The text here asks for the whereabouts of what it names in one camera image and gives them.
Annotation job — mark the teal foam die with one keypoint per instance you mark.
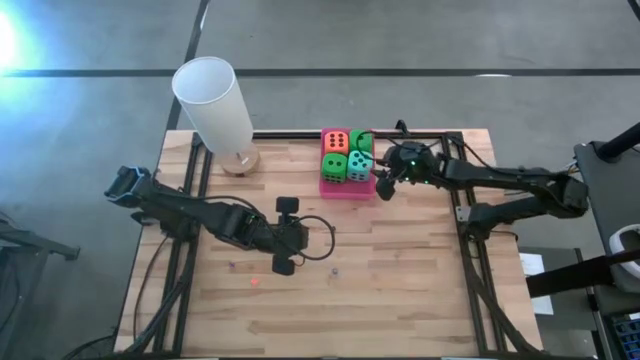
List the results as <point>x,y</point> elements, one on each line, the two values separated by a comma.
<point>357,172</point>

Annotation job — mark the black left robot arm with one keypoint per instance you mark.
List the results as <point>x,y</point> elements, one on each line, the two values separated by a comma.
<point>190,215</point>

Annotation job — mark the green foam die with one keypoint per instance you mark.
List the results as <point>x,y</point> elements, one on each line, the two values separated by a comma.
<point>334,172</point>
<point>357,142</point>

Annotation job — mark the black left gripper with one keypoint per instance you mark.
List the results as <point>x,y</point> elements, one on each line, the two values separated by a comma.
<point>290,237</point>

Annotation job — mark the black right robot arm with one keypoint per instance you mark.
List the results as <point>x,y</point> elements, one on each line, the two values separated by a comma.
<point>500,175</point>

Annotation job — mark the silver metal bracket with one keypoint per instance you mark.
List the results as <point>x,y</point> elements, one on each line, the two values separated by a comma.
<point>464,213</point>

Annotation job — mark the white round object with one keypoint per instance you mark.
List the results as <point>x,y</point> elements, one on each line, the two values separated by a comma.
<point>625,240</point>

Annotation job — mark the orange foam die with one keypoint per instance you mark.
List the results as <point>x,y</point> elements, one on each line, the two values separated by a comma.
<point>336,145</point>

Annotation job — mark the black clamp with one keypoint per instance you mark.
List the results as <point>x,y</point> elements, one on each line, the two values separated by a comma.
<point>401,126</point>

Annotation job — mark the pink plastic bin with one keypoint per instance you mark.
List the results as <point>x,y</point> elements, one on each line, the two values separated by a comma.
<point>350,191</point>

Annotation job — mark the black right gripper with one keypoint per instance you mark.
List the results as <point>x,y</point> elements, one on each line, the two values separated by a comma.
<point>412,162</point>

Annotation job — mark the black pole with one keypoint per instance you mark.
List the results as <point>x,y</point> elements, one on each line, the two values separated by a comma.
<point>620,142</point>

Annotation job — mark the white shade table lamp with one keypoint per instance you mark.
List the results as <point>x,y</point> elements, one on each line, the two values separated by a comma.
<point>212,105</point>

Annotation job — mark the black metal stand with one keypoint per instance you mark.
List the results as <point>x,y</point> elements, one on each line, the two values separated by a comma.
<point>30,245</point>

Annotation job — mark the white paper sheet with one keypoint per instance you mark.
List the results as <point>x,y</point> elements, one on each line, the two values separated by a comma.
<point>534,280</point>

